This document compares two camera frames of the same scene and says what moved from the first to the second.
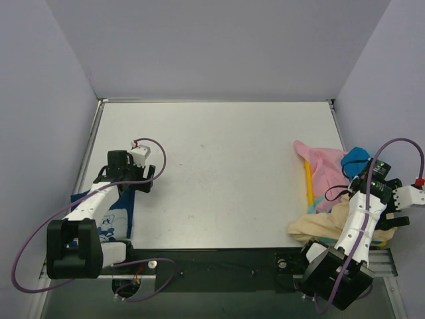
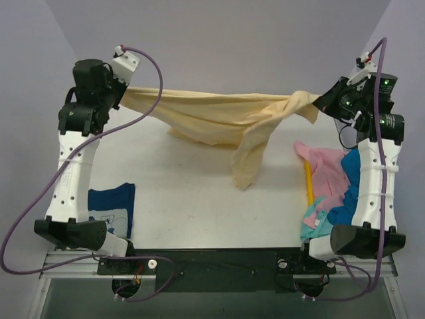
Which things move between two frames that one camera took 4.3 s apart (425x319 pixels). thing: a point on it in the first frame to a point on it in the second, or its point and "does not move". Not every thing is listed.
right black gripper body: [392, 218] to [329, 100]
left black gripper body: [146, 179] to [117, 94]
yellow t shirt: [309, 183] does not move
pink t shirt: [329, 180] does not move
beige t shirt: [330, 224] to [236, 121]
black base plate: [261, 270] does not move
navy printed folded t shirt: [117, 224] does not move
